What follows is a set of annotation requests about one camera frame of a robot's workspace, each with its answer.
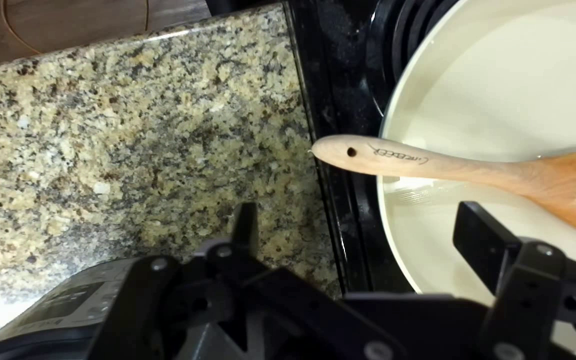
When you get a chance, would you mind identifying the black coil stove burner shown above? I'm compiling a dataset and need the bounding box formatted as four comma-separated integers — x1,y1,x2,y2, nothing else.
367,0,461,117

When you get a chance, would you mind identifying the wooden spatula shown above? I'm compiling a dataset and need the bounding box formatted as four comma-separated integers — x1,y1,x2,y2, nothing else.
310,134,576,244

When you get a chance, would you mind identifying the cream white frying pan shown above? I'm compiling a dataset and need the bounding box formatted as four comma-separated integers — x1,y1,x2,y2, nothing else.
376,0,576,357

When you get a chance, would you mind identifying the orange cable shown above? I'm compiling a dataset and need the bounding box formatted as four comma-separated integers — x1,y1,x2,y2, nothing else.
0,0,151,69

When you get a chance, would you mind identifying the black stove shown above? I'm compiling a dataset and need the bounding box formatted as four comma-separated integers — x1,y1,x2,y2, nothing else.
205,0,463,297

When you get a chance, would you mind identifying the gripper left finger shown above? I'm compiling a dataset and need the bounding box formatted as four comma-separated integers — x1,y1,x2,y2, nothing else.
88,202,405,360

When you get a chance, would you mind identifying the grey multicooker appliance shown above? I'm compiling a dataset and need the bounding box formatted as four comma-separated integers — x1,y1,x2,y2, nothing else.
0,257,181,360

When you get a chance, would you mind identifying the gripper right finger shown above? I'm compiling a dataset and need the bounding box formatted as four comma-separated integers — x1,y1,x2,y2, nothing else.
452,201,576,360

